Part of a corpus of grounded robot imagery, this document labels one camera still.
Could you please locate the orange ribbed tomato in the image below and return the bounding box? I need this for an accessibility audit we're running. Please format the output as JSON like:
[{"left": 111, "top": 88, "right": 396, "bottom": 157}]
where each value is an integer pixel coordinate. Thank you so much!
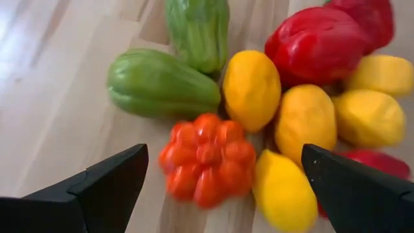
[{"left": 157, "top": 113, "right": 257, "bottom": 210}]

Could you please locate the red bell pepper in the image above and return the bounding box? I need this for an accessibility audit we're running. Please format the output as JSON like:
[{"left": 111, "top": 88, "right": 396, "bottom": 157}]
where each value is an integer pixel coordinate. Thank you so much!
[
  {"left": 318, "top": 149, "right": 411, "bottom": 219},
  {"left": 264, "top": 6, "right": 369, "bottom": 89},
  {"left": 325, "top": 0, "right": 395, "bottom": 56}
]

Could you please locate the green bell pepper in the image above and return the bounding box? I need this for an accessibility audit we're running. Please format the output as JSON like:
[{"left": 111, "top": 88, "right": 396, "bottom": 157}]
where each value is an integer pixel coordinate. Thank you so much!
[
  {"left": 106, "top": 48, "right": 223, "bottom": 119},
  {"left": 164, "top": 0, "right": 230, "bottom": 77}
]

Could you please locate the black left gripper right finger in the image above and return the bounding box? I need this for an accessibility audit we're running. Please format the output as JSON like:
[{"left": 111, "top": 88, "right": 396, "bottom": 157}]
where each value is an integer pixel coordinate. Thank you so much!
[{"left": 301, "top": 143, "right": 414, "bottom": 233}]

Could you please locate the yellow lemon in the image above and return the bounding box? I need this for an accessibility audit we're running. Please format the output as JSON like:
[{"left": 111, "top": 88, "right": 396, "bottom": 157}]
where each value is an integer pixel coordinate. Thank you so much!
[
  {"left": 332, "top": 89, "right": 407, "bottom": 149},
  {"left": 252, "top": 149, "right": 318, "bottom": 233},
  {"left": 274, "top": 84, "right": 338, "bottom": 168},
  {"left": 344, "top": 54, "right": 414, "bottom": 98},
  {"left": 222, "top": 50, "right": 282, "bottom": 133}
]

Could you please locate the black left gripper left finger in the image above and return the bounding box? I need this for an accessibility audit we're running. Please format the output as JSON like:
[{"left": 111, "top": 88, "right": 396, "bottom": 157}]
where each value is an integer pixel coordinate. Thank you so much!
[{"left": 0, "top": 143, "right": 150, "bottom": 233}]

